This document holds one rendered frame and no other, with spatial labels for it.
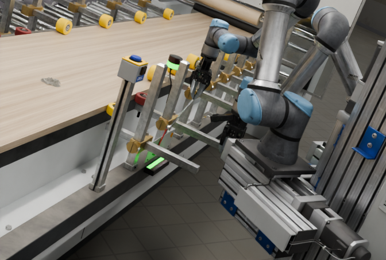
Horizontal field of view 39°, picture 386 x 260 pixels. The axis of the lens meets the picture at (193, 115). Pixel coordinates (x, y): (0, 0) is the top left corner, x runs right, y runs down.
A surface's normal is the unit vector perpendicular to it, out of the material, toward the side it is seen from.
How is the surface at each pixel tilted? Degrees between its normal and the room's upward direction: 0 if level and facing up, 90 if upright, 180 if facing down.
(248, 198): 90
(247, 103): 97
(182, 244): 0
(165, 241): 0
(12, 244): 0
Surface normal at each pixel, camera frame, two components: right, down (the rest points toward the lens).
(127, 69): -0.36, 0.22
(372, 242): -0.79, -0.05
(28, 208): 0.32, -0.89
